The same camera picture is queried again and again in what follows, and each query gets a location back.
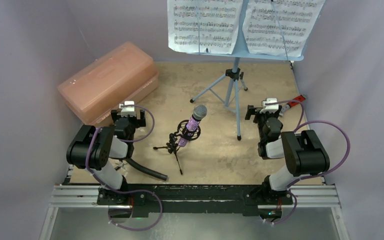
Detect light blue music stand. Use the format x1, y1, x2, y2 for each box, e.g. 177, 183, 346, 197
178, 0, 312, 142

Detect purple glitter microphone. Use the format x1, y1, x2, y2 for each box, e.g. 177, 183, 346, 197
178, 105, 208, 147

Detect black microphone shock mount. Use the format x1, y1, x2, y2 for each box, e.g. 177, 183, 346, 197
153, 117, 201, 175

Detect sheet music page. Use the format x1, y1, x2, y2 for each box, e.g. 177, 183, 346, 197
167, 0, 244, 55
242, 0, 325, 58

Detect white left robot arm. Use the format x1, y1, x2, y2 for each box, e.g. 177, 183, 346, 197
66, 109, 146, 205

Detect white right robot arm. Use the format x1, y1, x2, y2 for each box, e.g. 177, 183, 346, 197
245, 105, 330, 204

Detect black pliers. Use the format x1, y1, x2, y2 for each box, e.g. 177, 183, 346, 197
114, 161, 127, 171

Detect black foam tube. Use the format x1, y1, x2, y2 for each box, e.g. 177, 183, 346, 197
125, 158, 168, 181

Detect translucent pink storage box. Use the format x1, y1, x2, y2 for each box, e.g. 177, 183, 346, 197
57, 42, 159, 125

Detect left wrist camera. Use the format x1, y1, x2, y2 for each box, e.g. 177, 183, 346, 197
118, 100, 136, 117

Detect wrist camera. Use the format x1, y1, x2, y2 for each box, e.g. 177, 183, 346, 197
118, 100, 136, 117
259, 98, 279, 114

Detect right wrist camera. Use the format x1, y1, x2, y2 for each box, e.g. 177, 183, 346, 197
259, 98, 279, 114

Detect red handled wrench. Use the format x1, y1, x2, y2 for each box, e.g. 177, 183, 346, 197
279, 94, 307, 116

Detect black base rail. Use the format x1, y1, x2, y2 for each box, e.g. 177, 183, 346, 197
97, 183, 294, 219

